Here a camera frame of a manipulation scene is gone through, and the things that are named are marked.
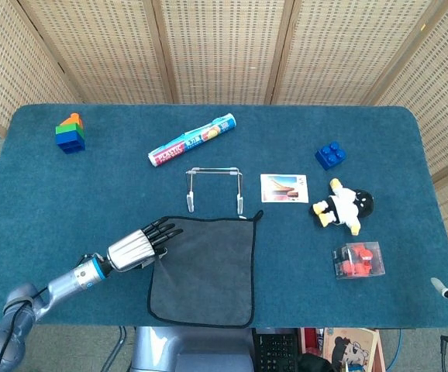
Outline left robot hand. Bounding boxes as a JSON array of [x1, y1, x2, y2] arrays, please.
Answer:
[[106, 216, 184, 272]]

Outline blue grey microfibre cloth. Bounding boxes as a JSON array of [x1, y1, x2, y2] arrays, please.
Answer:
[[146, 210, 264, 329]]

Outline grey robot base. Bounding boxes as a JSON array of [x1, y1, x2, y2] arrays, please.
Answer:
[[130, 325, 256, 372]]

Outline teal table mat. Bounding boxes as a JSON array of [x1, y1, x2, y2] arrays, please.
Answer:
[[0, 103, 448, 330]]

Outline dark object at edge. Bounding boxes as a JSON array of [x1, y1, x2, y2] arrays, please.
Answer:
[[331, 240, 387, 281]]

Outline cartoon printed wooden board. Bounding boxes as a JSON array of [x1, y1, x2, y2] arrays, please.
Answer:
[[322, 327, 382, 372]]

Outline stacked blue green orange blocks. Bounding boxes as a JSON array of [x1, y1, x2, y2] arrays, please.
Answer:
[[55, 112, 86, 155]]

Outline plastic food wrap roll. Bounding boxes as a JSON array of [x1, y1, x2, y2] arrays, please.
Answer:
[[147, 112, 237, 169]]

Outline black white plush penguin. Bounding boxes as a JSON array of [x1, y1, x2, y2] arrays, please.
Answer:
[[310, 177, 376, 237]]

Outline palace photo postcard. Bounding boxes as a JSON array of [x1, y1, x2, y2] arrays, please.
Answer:
[[260, 173, 310, 205]]

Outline black keyboard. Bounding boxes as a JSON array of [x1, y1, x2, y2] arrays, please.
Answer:
[[253, 332, 299, 372]]

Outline blue toy brick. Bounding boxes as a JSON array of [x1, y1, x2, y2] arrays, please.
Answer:
[[314, 141, 347, 171]]

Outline woven rattan folding screen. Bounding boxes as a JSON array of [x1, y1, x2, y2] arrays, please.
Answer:
[[0, 0, 448, 288]]

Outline silver wire rack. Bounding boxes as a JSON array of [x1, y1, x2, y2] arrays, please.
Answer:
[[184, 165, 246, 216]]

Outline blue cable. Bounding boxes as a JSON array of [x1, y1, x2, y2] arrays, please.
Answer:
[[386, 329, 403, 371]]

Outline grey cable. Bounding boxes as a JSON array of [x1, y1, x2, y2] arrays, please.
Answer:
[[105, 325, 128, 372]]

